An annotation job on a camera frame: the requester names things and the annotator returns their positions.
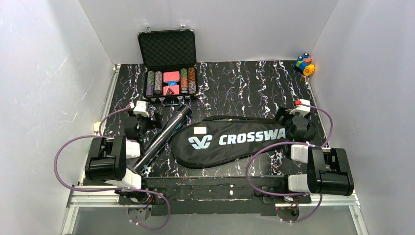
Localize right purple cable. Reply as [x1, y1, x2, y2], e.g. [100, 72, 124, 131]
[245, 100, 334, 224]

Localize purple cable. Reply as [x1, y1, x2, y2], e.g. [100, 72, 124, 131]
[245, 100, 334, 224]
[53, 103, 171, 231]

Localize black racket bag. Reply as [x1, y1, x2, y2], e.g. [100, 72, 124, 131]
[170, 116, 287, 169]

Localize black shuttlecock tube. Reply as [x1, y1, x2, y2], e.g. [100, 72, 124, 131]
[127, 104, 192, 174]

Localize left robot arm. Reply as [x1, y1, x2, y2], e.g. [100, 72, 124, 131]
[84, 101, 161, 189]

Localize colourful toy blocks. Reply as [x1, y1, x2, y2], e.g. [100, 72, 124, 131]
[294, 52, 316, 76]

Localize chrome case handle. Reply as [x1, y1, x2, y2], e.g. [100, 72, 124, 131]
[160, 98, 183, 107]

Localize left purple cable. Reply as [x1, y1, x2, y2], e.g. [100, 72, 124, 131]
[53, 103, 171, 231]

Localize black poker chip case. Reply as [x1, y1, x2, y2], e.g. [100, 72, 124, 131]
[138, 28, 199, 103]

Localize beige block on rail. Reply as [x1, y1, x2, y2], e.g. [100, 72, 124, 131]
[93, 121, 101, 132]

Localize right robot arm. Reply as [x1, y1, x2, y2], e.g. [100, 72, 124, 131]
[275, 101, 354, 196]

